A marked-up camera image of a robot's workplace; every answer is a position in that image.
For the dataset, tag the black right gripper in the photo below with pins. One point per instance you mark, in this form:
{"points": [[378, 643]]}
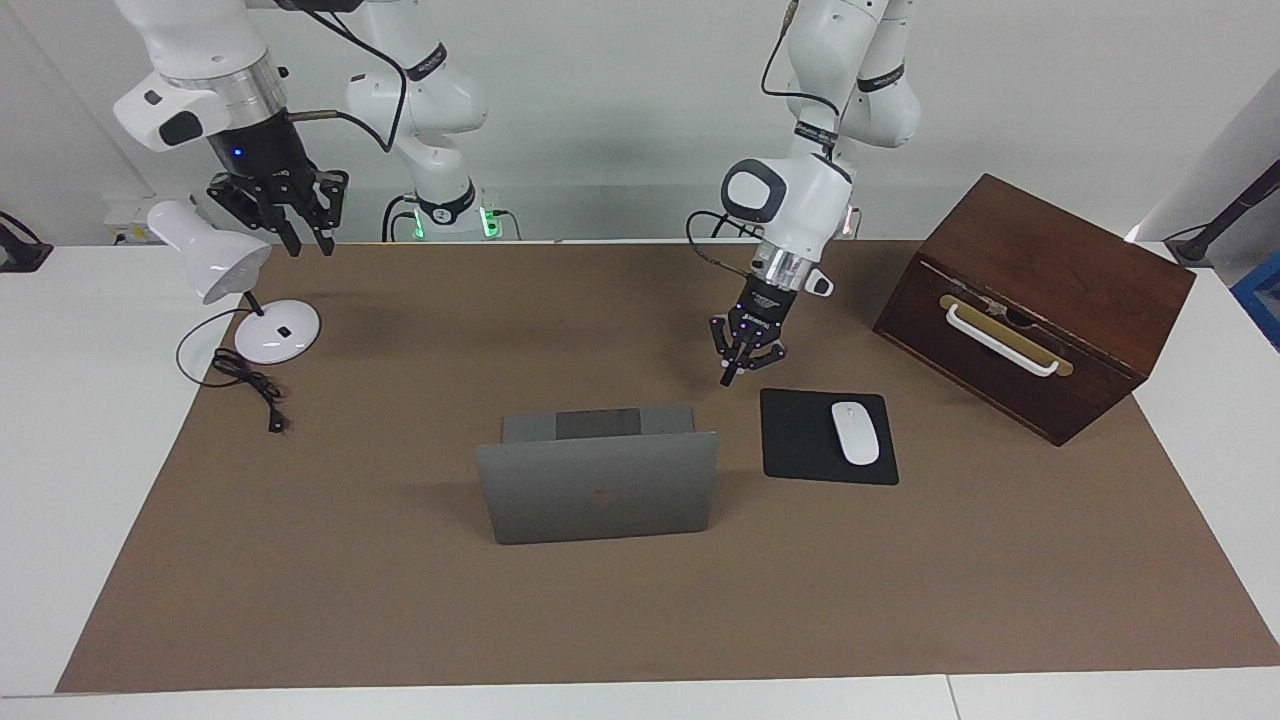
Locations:
{"points": [[260, 150]]}

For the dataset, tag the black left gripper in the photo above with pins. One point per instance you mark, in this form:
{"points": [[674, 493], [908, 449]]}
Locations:
{"points": [[765, 310]]}

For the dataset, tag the grey laptop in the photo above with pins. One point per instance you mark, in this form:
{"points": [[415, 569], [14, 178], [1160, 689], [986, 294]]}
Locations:
{"points": [[600, 490]]}

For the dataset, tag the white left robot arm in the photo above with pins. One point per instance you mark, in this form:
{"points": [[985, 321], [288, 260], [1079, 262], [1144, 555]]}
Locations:
{"points": [[815, 200]]}

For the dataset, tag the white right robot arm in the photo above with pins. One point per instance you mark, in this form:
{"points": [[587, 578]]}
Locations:
{"points": [[200, 40]]}

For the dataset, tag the black mouse pad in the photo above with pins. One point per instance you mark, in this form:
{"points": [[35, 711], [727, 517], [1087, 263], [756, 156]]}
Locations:
{"points": [[795, 440]]}

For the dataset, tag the white desk lamp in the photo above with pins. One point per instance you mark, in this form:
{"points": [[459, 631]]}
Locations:
{"points": [[280, 335]]}

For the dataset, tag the white computer mouse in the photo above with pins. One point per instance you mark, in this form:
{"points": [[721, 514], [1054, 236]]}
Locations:
{"points": [[855, 435]]}

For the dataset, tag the white power strip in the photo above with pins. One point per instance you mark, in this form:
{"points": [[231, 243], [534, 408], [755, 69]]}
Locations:
{"points": [[125, 225]]}

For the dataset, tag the dark wooden box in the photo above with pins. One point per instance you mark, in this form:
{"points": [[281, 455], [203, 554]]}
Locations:
{"points": [[1060, 270]]}

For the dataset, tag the brown table mat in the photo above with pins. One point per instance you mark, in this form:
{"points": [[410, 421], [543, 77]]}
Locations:
{"points": [[400, 600]]}

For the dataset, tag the black tripod stand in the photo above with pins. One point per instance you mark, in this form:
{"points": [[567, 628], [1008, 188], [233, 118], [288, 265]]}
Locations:
{"points": [[1200, 245]]}

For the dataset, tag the blue crate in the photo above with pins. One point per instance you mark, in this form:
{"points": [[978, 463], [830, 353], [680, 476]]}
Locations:
{"points": [[1262, 305]]}

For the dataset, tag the black clamp mount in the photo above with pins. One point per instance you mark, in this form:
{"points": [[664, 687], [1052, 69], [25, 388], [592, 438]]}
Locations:
{"points": [[20, 255]]}

